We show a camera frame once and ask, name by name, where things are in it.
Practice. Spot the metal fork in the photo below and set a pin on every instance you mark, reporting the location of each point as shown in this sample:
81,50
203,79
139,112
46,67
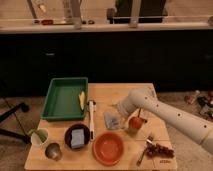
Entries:
149,142

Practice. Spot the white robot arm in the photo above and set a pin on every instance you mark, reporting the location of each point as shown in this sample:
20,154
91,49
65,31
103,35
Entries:
197,129

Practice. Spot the green plastic tray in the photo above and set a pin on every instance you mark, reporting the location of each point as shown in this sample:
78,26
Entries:
62,100

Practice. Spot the dark brown bowl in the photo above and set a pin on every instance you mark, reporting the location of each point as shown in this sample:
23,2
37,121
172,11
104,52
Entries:
68,135

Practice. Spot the green and white cup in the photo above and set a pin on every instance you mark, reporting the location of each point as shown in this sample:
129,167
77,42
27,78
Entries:
38,137

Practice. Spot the blue-grey towel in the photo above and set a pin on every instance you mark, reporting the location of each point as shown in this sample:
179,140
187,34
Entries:
112,122

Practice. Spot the yellow banana piece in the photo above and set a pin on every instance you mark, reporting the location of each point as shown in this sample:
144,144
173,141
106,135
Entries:
82,100

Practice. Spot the orange bowl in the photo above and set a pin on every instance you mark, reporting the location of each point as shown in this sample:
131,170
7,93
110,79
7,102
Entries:
108,148

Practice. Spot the black office chair base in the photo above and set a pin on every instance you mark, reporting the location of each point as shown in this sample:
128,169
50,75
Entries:
11,126

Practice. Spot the bunch of red grapes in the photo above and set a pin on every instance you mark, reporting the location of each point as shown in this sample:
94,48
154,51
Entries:
159,150

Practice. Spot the small metal cup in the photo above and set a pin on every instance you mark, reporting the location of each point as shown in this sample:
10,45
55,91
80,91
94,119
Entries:
53,151

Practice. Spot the blue sponge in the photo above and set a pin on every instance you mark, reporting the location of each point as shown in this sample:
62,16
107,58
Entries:
77,140

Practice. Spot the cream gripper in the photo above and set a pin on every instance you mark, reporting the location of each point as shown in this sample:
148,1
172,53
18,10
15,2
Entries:
125,107

